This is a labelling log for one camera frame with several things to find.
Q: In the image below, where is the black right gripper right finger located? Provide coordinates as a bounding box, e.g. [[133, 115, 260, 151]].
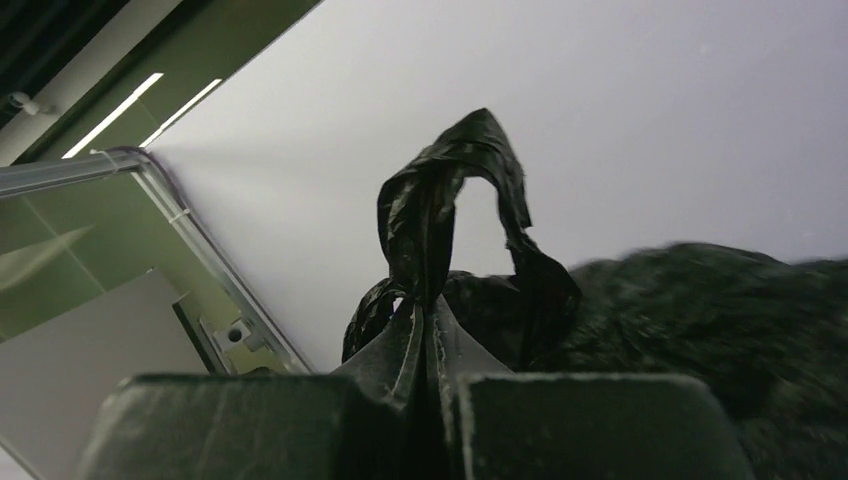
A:
[[425, 300, 753, 479]]

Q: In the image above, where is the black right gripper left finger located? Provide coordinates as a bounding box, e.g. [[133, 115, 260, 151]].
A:
[[76, 302, 422, 479]]

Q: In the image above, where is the black plastic trash bag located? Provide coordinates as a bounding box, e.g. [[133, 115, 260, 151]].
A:
[[342, 108, 847, 479]]

